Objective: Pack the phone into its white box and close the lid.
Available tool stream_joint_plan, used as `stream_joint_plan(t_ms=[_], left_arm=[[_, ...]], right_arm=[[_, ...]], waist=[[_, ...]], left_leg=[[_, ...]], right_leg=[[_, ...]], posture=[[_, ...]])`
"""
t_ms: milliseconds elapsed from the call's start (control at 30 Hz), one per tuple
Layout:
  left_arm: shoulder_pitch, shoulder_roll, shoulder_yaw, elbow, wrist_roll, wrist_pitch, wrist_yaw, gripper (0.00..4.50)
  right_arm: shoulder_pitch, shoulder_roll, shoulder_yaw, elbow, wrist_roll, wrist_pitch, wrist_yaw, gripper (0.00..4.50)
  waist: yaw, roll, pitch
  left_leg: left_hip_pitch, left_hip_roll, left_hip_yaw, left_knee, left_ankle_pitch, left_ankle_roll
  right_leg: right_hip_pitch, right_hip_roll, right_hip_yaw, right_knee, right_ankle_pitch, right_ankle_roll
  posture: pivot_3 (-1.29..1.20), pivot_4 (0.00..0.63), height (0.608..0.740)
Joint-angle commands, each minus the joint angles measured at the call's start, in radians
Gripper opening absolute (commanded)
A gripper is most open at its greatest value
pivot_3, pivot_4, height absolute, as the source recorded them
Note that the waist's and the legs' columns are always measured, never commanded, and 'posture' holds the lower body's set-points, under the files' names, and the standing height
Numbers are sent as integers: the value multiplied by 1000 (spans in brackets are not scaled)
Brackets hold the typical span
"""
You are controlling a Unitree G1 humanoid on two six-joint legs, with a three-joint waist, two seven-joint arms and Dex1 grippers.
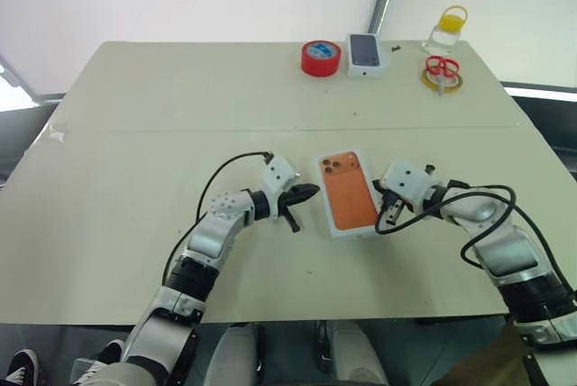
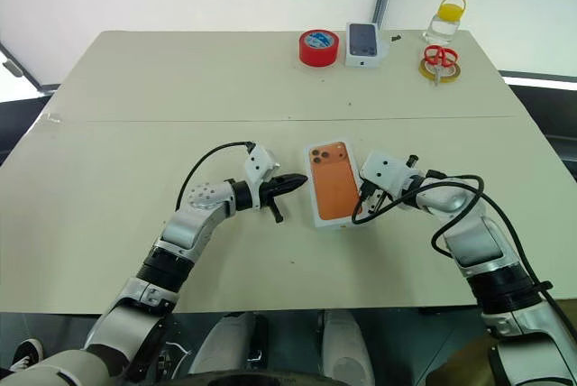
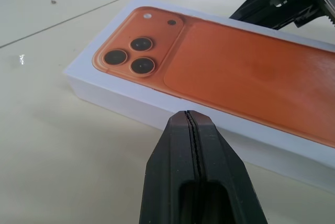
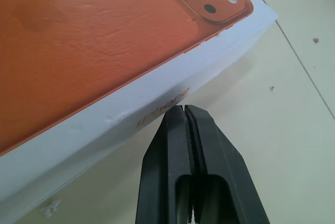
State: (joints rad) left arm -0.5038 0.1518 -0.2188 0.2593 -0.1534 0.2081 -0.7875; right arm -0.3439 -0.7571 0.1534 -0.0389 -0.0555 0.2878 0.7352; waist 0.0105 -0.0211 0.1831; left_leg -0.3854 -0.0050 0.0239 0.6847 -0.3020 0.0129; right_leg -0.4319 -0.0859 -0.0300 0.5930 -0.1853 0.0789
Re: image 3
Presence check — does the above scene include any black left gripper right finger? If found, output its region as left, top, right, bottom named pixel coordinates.
left=188, top=110, right=269, bottom=224

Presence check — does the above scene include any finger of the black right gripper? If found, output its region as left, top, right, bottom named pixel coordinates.
left=228, top=0, right=326, bottom=30

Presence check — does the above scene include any white orange phone box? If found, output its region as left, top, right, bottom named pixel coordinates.
left=62, top=0, right=335, bottom=199

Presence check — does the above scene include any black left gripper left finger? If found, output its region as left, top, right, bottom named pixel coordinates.
left=138, top=110, right=204, bottom=224

